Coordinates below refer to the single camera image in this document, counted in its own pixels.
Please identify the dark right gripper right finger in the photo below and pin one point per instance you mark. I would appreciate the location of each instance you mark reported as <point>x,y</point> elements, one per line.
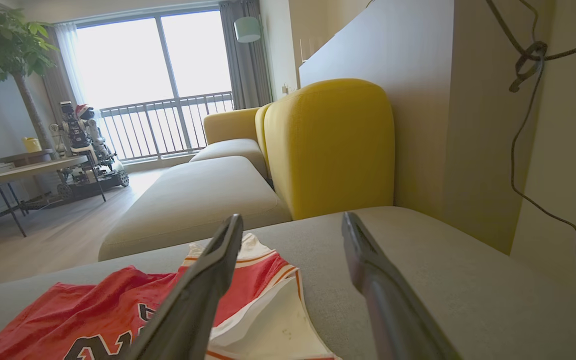
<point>393,310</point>

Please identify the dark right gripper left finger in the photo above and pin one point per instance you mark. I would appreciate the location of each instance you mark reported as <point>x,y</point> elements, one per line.
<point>193,305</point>

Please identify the red shorts with white stripes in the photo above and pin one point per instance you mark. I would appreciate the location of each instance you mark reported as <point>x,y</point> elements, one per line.
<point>93,310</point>

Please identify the large grey sofa seat cushion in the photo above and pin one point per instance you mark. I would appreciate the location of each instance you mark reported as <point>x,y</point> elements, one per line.
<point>443,260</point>

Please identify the medium grey sofa seat cushion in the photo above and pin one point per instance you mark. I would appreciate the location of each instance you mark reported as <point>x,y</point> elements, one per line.
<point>193,200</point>

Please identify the small grey sofa seat cushion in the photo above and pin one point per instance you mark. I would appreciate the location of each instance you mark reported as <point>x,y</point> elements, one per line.
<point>233,150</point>

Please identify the yellow sofa back cushion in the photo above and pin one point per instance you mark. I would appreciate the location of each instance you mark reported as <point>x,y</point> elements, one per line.
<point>328,150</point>
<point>262,135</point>

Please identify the grey metal balcony railing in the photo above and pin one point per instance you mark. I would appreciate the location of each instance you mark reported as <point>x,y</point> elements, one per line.
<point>158,127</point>

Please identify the yellow sofa armrest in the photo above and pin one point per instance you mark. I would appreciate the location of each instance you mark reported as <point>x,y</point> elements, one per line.
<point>230,125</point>

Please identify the wheeled humanoid robot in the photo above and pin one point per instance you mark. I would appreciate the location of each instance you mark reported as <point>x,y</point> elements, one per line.
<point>85,145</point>

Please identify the wooden table black metal legs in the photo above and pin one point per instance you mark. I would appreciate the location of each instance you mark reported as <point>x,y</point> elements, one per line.
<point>33,169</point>

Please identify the red santa hat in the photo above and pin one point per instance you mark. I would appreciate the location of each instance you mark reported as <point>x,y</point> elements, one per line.
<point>84,110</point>

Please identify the round wooden side table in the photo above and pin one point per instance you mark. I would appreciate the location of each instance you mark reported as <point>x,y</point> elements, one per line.
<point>25,156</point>

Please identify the yellow container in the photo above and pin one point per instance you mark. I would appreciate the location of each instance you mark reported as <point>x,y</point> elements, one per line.
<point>32,145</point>

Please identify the grey opaque curtain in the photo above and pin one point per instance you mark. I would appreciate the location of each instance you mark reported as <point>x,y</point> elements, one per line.
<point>248,70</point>

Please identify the large balcony window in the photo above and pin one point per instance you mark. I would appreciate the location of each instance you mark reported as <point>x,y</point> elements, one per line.
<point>123,65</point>

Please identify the sheer white curtain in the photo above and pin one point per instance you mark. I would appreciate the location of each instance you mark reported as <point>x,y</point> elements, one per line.
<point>65,65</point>

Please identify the green indoor tree plant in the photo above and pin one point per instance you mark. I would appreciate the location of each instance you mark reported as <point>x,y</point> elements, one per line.
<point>13,45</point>

